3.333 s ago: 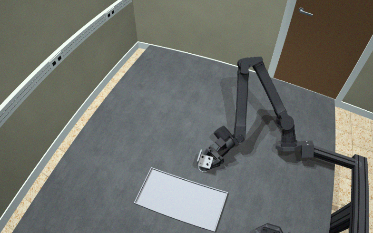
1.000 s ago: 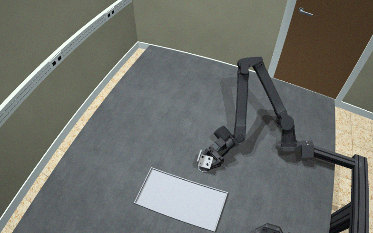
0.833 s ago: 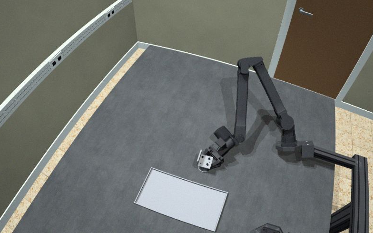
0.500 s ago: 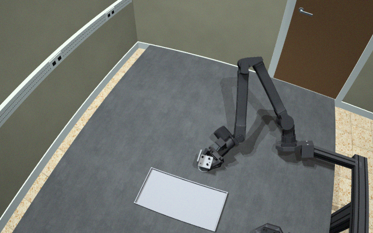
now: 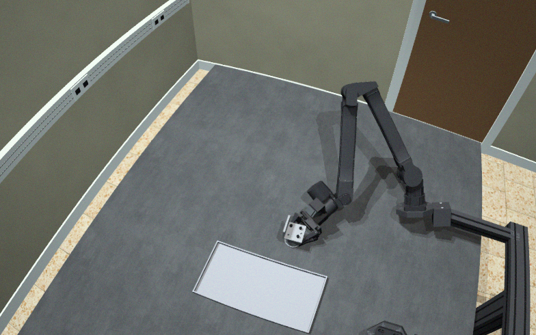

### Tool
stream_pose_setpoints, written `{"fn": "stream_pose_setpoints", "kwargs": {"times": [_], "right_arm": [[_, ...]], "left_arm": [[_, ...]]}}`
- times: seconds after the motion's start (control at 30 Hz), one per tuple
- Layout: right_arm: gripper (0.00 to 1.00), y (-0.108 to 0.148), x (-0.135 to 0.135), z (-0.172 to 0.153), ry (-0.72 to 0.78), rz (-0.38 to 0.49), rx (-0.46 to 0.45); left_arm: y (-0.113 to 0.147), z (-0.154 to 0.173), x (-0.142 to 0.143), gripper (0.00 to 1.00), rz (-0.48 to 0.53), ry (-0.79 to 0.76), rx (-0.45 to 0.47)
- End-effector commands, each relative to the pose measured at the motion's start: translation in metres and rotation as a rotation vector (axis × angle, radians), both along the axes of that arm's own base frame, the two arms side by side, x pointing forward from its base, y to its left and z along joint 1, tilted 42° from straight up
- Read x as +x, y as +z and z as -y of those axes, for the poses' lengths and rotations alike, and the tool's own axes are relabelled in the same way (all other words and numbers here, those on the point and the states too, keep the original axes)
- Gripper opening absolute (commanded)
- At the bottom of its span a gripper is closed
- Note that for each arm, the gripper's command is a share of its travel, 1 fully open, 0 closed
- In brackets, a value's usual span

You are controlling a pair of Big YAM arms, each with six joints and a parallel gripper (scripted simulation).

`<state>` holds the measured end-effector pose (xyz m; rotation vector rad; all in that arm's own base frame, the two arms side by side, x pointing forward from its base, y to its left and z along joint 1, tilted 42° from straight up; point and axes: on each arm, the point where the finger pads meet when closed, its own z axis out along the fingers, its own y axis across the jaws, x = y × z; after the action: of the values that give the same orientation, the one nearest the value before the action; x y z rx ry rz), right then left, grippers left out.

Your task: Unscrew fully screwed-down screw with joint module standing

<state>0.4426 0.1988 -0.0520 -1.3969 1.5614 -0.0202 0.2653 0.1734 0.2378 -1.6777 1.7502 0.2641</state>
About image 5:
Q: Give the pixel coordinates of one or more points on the white shallow rectangular tray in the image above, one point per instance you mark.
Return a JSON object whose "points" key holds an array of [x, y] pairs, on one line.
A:
{"points": [[260, 286]]}

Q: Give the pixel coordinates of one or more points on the white l-shaped bracket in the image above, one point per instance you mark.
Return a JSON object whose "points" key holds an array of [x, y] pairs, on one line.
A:
{"points": [[293, 232]]}

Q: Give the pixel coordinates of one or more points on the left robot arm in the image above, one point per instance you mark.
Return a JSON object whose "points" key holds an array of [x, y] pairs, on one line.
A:
{"points": [[386, 331]]}

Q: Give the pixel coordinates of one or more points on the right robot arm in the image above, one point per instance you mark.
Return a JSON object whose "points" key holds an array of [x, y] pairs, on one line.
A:
{"points": [[324, 202]]}

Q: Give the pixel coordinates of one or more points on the grey cylinder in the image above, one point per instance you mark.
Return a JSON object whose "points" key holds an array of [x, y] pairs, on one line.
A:
{"points": [[291, 243]]}

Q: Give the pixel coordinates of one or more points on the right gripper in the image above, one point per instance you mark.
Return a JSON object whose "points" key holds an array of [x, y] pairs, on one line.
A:
{"points": [[310, 224]]}

